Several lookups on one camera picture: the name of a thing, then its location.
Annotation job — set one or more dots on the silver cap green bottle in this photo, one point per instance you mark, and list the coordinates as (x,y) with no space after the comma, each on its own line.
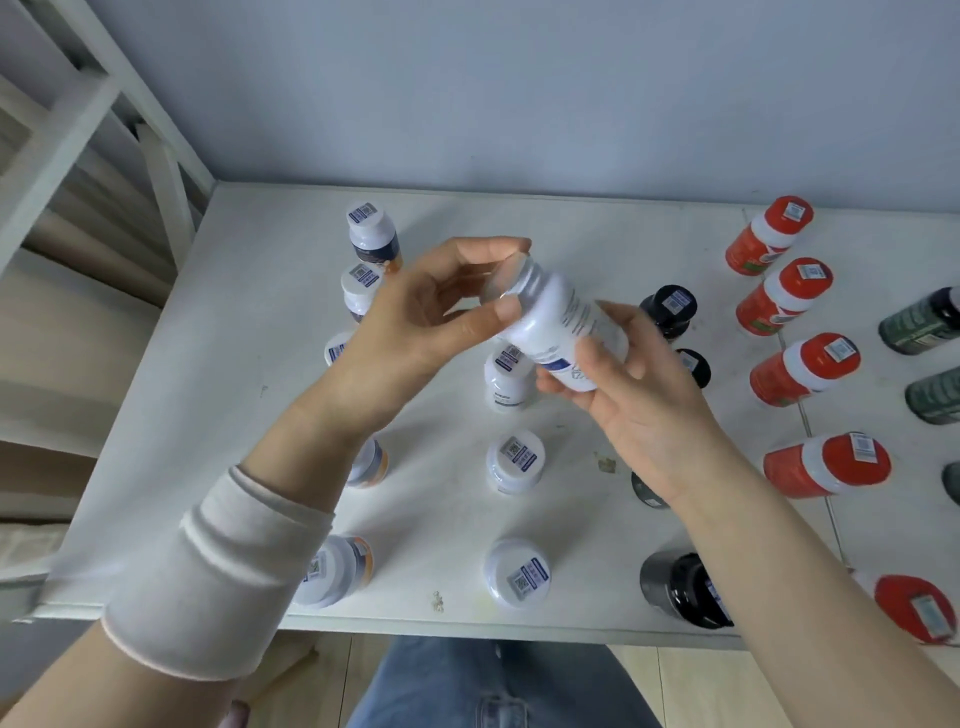
(934,396)
(919,322)
(952,481)

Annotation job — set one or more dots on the person's blue jeans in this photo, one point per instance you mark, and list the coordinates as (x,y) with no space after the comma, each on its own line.
(450,690)

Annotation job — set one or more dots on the person's left forearm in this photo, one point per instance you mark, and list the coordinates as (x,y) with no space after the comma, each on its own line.
(300,457)

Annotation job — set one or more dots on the white cap navy orange bottle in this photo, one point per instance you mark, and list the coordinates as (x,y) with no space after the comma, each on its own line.
(335,349)
(360,289)
(369,463)
(373,232)
(334,570)

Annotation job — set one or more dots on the white metal shelf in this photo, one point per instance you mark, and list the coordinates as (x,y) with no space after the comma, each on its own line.
(67,142)

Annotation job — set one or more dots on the person's left hand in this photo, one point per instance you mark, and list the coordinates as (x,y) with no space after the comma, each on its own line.
(390,345)

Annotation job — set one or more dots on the person's right hand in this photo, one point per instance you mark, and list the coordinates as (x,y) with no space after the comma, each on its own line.
(660,427)

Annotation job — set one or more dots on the black bottle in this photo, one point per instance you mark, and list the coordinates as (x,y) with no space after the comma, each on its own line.
(682,589)
(669,307)
(694,366)
(646,491)

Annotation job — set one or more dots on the white knit wristband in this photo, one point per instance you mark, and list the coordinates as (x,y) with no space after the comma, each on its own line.
(210,577)

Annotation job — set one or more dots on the person's right forearm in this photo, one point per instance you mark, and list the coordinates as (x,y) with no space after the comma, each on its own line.
(810,600)

